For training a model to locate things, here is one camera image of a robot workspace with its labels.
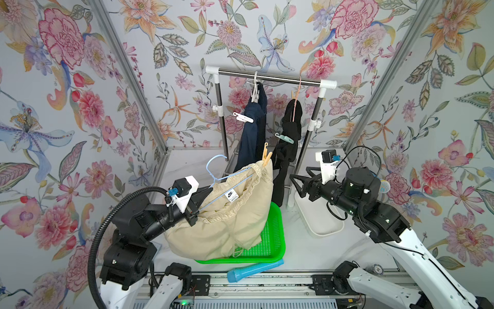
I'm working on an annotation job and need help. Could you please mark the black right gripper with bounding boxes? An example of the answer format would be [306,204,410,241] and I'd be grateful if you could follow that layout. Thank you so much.
[293,167,363,222]

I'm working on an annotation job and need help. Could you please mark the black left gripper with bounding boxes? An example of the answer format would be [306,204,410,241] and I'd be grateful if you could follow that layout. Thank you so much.
[142,187,216,242]

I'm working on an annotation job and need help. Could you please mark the beige shorts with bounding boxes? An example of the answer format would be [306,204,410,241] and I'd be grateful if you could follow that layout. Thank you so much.
[165,160,274,261]

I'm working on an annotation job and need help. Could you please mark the tan wooden clothespin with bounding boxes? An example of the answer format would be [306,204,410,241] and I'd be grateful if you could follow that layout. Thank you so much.
[262,142,273,167]

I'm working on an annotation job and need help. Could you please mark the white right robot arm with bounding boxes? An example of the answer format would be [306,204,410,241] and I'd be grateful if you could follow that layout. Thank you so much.
[289,167,493,308]

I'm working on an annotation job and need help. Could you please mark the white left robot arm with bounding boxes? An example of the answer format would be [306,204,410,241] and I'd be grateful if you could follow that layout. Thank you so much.
[87,185,212,308]

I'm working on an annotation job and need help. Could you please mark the black shorts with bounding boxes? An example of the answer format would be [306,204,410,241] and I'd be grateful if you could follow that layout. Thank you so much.
[271,100,302,207]

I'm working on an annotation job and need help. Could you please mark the navy blue shorts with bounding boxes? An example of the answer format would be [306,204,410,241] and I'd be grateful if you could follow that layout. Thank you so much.
[234,82,268,172]

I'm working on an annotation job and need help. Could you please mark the white hanger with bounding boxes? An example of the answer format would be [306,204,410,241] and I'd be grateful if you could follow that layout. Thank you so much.
[251,71,260,103]

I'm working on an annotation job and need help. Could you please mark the pink hanger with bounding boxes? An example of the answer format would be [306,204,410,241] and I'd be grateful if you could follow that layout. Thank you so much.
[292,77,302,122]

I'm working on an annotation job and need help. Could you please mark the white tray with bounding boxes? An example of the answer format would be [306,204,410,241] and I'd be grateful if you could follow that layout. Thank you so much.
[293,192,345,238]

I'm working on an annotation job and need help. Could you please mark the mint green clothespin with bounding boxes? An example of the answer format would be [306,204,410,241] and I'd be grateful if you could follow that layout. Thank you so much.
[275,132,295,144]

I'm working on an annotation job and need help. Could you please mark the blue toy microphone on stand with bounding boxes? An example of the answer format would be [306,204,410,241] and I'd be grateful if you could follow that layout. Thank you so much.
[380,180,391,194]

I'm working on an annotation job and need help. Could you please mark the green plastic basket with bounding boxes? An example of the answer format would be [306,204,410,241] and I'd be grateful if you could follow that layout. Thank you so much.
[196,202,286,265]

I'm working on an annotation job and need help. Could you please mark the teal flashlight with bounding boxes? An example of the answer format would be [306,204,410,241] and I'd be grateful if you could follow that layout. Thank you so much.
[227,259,284,283]

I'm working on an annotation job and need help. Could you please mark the steel clothes rack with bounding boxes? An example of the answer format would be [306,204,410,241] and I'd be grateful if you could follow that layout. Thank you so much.
[205,64,338,209]

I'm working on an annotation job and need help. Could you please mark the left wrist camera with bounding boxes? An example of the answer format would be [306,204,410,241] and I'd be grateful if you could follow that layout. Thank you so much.
[168,176,199,213]

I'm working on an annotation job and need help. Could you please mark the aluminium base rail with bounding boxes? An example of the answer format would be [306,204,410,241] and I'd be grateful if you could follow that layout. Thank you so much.
[94,272,371,309]

